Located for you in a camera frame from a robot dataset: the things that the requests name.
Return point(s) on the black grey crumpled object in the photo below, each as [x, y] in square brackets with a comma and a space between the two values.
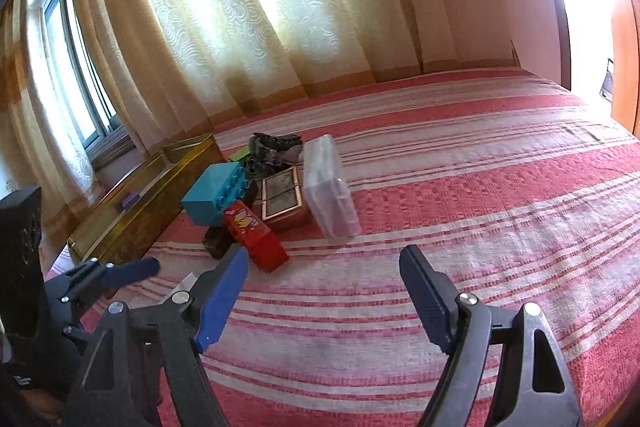
[270, 154]

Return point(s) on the dark small object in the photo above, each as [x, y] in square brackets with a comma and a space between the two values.
[217, 241]

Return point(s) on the window frame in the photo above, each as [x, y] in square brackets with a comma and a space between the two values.
[77, 84]

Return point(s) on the teal toy building block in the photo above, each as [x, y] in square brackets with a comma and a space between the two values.
[219, 186]

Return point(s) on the clear plastic case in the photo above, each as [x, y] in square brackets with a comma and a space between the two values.
[326, 190]

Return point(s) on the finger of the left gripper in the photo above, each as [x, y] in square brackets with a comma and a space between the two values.
[132, 270]

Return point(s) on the red snack box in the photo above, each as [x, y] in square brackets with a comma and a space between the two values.
[262, 245]

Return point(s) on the orange wooden door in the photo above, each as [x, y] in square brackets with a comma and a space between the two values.
[625, 31]

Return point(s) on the small green box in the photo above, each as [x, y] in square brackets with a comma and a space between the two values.
[241, 154]

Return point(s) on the gold metal tray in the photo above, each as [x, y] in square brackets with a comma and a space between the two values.
[112, 234]

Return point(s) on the small purple box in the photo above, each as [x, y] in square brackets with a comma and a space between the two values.
[129, 200]

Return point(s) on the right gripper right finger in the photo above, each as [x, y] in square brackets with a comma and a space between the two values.
[459, 325]

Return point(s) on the red striped bedspread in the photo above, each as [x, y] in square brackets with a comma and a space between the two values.
[507, 182]

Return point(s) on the copper framed card box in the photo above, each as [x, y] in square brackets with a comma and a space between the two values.
[281, 202]

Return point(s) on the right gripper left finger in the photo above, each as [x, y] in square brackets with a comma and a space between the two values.
[188, 329]

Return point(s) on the cream patterned curtain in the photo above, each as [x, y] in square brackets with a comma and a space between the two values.
[173, 68]

